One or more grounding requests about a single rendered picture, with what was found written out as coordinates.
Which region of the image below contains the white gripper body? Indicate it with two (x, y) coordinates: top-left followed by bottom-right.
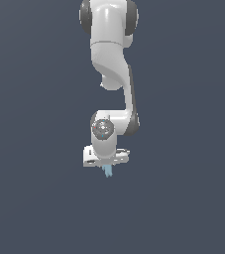
(82, 145), (131, 168)

